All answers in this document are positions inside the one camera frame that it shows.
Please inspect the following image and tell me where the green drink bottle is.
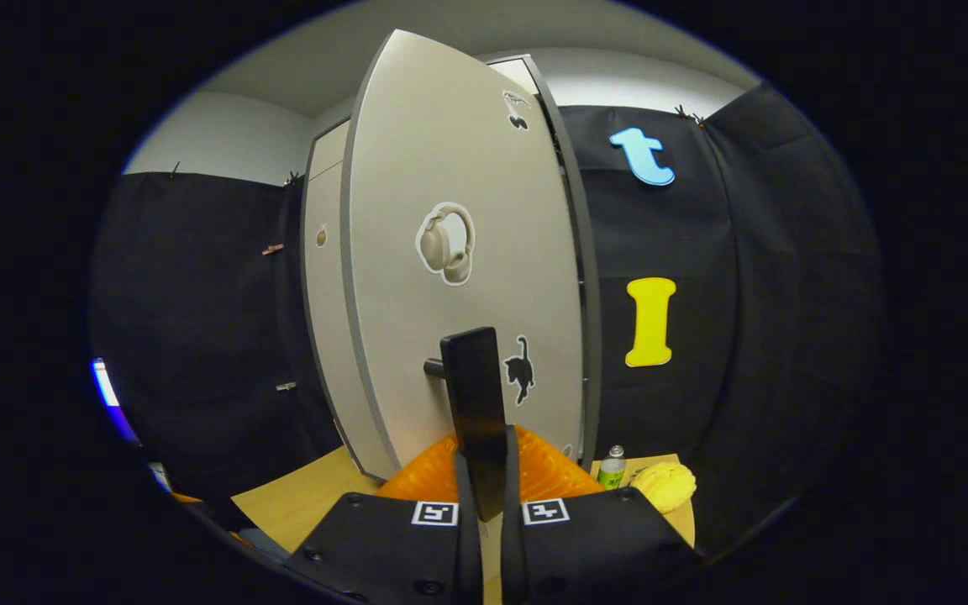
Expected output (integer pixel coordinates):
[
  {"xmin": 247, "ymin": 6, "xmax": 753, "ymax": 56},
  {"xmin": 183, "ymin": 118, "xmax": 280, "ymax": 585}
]
[{"xmin": 598, "ymin": 445, "xmax": 628, "ymax": 491}]

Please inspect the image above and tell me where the lit screen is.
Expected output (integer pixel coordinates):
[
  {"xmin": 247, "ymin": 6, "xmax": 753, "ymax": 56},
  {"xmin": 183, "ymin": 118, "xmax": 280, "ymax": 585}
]
[{"xmin": 91, "ymin": 357, "xmax": 139, "ymax": 444}]

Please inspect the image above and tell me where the grey double-door shoe cabinet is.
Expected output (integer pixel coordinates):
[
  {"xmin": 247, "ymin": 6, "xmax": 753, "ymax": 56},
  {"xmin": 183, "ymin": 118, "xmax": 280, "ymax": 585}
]
[{"xmin": 299, "ymin": 53, "xmax": 604, "ymax": 484}]

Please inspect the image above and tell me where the black door handle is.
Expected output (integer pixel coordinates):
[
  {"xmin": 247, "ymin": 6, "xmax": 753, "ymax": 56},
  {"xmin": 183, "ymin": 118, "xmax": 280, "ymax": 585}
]
[{"xmin": 423, "ymin": 327, "xmax": 508, "ymax": 522}]

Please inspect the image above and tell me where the yellow cloth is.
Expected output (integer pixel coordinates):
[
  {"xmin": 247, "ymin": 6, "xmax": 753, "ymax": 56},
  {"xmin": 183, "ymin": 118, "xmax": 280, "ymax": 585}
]
[{"xmin": 631, "ymin": 461, "xmax": 697, "ymax": 515}]

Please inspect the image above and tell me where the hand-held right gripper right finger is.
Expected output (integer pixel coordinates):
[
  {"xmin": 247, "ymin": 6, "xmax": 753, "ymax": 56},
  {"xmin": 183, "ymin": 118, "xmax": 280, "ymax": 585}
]
[{"xmin": 499, "ymin": 424, "xmax": 703, "ymax": 605}]

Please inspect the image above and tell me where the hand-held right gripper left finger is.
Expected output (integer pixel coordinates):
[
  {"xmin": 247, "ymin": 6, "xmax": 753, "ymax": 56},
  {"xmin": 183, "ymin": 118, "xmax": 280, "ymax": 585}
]
[{"xmin": 282, "ymin": 427, "xmax": 485, "ymax": 605}]

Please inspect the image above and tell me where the cabinet door with headphone sticker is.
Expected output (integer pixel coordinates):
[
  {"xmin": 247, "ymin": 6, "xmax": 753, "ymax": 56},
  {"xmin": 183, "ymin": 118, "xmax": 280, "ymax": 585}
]
[{"xmin": 339, "ymin": 29, "xmax": 586, "ymax": 484}]

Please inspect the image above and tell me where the black backdrop cloth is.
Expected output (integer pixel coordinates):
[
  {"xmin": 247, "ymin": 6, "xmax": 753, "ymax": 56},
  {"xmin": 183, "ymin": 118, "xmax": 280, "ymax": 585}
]
[
  {"xmin": 89, "ymin": 172, "xmax": 342, "ymax": 505},
  {"xmin": 560, "ymin": 84, "xmax": 884, "ymax": 555}
]

